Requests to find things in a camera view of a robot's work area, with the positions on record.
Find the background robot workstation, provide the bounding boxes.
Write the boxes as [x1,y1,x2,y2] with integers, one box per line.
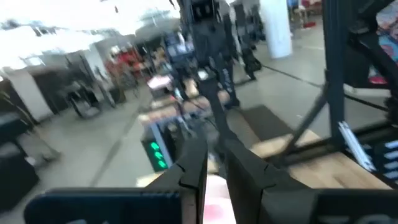
[136,0,265,141]

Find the black metal rig frame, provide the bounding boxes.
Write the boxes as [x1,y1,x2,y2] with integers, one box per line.
[267,0,398,190]

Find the dark floor mat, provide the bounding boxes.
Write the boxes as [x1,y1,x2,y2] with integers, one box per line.
[239,105,295,142]

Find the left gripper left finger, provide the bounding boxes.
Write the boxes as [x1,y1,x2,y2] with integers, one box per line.
[24,136,208,224]

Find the pink rubber slide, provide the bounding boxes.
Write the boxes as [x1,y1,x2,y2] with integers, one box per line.
[203,174,237,224]

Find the black furniture piece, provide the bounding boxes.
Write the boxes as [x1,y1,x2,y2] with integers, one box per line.
[0,111,41,212]

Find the black box green lights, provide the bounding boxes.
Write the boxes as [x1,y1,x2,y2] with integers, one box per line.
[140,123,178,172]

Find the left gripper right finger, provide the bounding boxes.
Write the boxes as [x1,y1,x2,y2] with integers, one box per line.
[225,139,398,224]

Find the silver metal bracket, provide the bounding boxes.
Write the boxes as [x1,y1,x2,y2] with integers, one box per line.
[338,121,377,172]

